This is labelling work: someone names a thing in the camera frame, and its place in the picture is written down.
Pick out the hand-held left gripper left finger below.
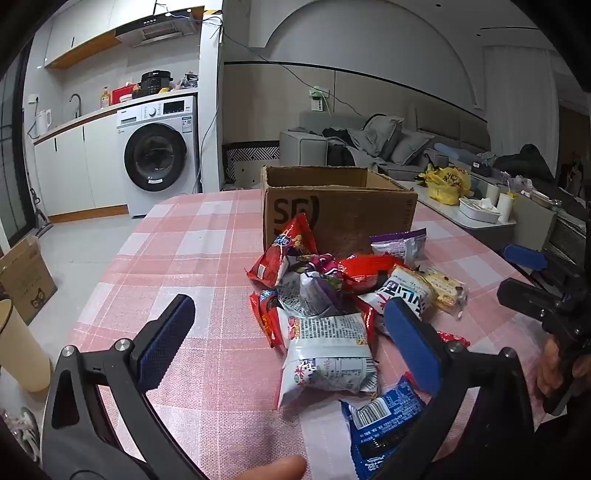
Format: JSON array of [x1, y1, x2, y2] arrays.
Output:
[[41, 293, 208, 480]]

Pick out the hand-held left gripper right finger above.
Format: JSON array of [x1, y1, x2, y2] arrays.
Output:
[[369, 298, 539, 480]]

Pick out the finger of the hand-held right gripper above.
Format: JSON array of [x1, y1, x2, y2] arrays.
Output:
[[502, 244, 566, 289], [498, 277, 561, 326]]

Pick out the red cookie packet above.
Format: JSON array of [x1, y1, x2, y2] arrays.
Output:
[[436, 330, 472, 349]]

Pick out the white packet blue red print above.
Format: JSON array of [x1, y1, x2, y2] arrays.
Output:
[[358, 265, 437, 324]]

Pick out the shiny red snack packet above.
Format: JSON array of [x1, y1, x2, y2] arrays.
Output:
[[337, 255, 407, 296]]

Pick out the large white snack packet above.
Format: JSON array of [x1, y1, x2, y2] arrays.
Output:
[[277, 311, 380, 409]]

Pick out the red orange snack packet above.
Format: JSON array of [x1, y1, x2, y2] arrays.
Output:
[[248, 290, 289, 355]]

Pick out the purple white snack packet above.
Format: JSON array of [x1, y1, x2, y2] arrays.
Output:
[[276, 253, 356, 319]]

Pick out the red chip packet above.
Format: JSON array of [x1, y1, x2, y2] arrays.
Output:
[[246, 213, 320, 288]]

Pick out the brown cardboard box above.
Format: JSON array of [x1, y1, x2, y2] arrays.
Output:
[[261, 165, 419, 259]]

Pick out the person's right hand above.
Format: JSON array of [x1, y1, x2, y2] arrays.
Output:
[[536, 339, 563, 398]]

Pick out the person's left hand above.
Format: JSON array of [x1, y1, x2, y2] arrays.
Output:
[[221, 456, 308, 480]]

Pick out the white coffee table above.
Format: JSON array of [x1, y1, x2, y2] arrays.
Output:
[[383, 166, 559, 252]]

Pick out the clear cookie packet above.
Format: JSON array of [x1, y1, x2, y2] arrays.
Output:
[[418, 268, 469, 319]]

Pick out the white rectangular container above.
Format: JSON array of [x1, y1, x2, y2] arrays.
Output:
[[458, 197, 502, 224]]

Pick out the blue cookie packet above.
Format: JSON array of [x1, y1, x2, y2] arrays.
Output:
[[339, 375, 428, 480]]

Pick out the black bag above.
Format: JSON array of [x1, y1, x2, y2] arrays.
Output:
[[494, 144, 555, 183]]

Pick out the pink plaid tablecloth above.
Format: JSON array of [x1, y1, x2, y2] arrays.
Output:
[[69, 187, 546, 480]]

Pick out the yellow plastic bag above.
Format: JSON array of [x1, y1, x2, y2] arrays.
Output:
[[424, 166, 474, 205]]

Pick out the light blue bolster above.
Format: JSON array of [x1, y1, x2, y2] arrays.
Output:
[[434, 143, 481, 163]]

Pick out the beige bin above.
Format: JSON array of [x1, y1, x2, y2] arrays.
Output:
[[0, 298, 51, 393]]

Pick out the printed cardboard floor box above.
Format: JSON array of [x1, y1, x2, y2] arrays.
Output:
[[0, 235, 58, 324]]

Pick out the small grey pillow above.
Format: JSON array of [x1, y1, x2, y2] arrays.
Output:
[[390, 131, 435, 167]]

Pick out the white washing machine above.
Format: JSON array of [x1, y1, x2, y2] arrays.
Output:
[[115, 95, 200, 219]]

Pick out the large grey pillow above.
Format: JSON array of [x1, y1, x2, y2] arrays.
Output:
[[365, 115, 403, 158]]

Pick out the white base cabinets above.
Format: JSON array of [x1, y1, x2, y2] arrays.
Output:
[[33, 108, 130, 217]]

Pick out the black white patterned panel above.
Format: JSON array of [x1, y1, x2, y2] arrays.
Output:
[[222, 144, 280, 188]]

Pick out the black clothing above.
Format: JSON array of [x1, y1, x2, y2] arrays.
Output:
[[323, 127, 356, 167]]

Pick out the grey sofa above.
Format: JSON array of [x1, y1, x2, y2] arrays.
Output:
[[279, 111, 490, 181]]

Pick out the dark glass sliding door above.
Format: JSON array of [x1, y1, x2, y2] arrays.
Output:
[[0, 60, 34, 250]]

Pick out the black pressure cooker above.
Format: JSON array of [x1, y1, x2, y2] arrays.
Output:
[[140, 70, 174, 96]]

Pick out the steel range hood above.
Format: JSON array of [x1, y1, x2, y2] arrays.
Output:
[[115, 14, 197, 48]]

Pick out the white wall socket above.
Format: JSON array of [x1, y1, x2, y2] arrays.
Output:
[[308, 85, 331, 112]]

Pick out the white wall cabinets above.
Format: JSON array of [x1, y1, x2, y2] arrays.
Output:
[[44, 0, 204, 70]]

